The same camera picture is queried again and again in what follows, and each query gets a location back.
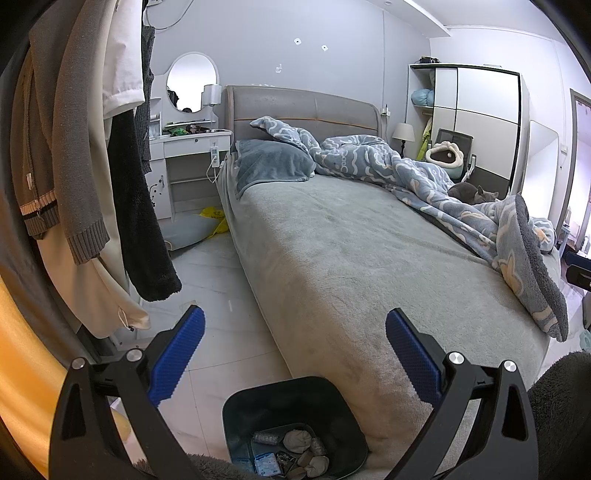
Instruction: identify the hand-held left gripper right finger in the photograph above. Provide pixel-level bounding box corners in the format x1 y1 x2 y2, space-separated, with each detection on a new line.
385 308 541 480

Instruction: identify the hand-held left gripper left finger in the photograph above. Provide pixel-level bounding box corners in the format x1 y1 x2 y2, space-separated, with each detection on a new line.
48 305 206 480

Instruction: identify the dark teal trash bin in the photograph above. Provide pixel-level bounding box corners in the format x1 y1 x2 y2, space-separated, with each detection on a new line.
222 376 369 480

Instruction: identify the white door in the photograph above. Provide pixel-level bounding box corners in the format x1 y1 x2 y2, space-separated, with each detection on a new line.
526 120 561 232

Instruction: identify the cream coat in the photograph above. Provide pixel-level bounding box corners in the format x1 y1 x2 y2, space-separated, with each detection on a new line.
34 0 151 340

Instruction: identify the grey bed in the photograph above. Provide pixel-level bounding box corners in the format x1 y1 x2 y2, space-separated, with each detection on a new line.
217 84 561 480

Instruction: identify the grey floor cushion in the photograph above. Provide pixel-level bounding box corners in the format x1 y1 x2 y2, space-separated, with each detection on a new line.
161 215 220 250

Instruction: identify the grey cat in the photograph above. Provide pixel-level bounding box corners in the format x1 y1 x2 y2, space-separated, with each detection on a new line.
447 181 499 205

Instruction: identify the yellow plastic bag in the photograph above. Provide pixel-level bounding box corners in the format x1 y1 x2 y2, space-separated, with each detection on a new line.
199 207 229 238

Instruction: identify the cream cat bed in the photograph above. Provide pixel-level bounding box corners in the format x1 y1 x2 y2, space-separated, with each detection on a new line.
425 142 464 169

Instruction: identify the white black wardrobe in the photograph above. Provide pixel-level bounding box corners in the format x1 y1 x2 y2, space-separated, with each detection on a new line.
407 63 529 195

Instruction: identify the blue patterned duvet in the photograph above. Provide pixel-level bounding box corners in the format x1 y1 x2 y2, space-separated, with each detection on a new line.
249 115 570 343

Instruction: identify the white dressing table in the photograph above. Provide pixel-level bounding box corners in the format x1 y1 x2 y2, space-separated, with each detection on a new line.
145 97 234 220

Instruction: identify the blue grey pillow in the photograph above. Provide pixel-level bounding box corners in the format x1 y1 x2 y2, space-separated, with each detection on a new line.
235 139 317 199

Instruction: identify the bedside lamp white shade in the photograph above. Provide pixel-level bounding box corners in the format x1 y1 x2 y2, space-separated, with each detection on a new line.
392 122 415 158

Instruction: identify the grey knit jacket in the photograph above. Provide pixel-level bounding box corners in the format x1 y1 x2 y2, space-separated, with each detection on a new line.
30 0 112 266

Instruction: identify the brown striped cardigan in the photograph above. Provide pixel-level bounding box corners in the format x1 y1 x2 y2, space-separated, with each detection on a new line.
9 51 61 238

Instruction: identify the white table lamp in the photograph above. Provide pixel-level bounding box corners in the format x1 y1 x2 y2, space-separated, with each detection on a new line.
202 83 223 121

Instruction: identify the dark knit garment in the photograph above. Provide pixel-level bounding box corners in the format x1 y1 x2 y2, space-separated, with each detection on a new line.
139 25 158 174

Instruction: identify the oval mirror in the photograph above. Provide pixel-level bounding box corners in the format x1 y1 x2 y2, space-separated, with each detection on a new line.
165 52 218 114

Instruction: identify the white shirt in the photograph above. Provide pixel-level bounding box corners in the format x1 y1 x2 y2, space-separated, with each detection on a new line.
99 0 146 118

